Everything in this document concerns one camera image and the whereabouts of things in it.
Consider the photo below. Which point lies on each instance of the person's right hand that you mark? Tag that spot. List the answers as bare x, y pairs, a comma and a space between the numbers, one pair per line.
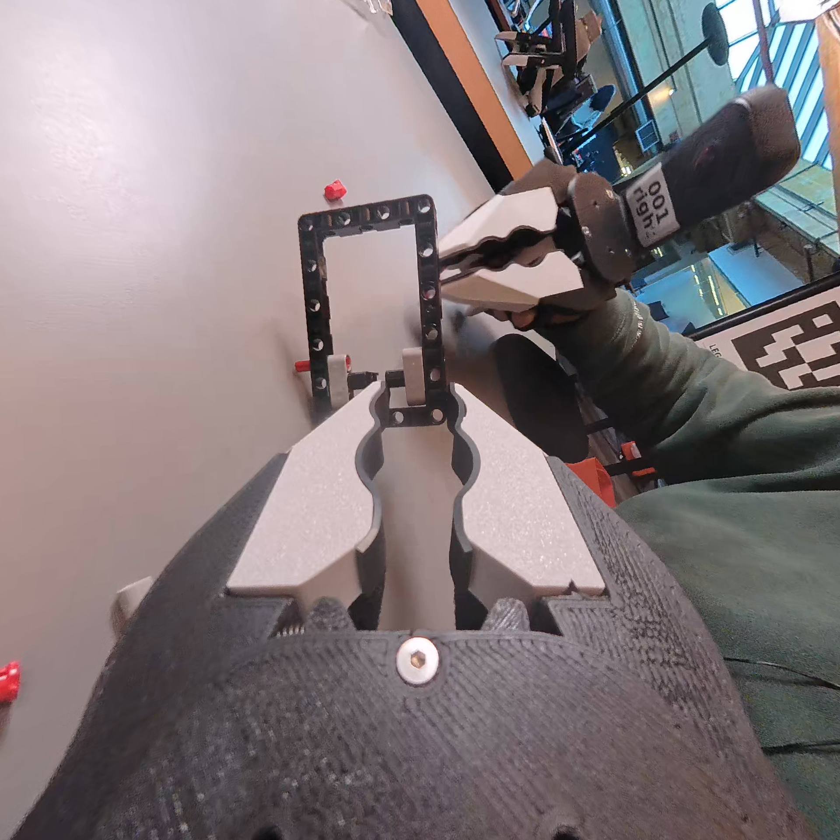
518, 319

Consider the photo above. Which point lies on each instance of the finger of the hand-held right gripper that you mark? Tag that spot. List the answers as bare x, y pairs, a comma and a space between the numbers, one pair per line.
525, 285
505, 213

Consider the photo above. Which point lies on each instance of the black white lab equipment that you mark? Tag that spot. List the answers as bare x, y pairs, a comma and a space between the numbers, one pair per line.
544, 59

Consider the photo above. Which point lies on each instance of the black lego frame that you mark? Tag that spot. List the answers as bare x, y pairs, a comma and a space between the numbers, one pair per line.
428, 289

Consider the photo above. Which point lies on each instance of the small red lego piece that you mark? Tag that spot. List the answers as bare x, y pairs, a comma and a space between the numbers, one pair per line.
8, 679
334, 190

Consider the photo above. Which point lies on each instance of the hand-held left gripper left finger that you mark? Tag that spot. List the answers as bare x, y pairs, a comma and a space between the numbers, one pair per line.
308, 512

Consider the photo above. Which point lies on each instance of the black white marker board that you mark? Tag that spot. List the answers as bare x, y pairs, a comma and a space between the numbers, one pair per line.
787, 341

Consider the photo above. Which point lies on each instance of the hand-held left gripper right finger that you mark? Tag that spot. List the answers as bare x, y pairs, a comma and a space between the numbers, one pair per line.
525, 518

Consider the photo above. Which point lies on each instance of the black floor lamp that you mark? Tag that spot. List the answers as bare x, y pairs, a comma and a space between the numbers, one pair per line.
715, 33

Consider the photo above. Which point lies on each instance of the orange box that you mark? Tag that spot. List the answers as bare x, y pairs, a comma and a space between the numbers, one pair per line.
590, 479

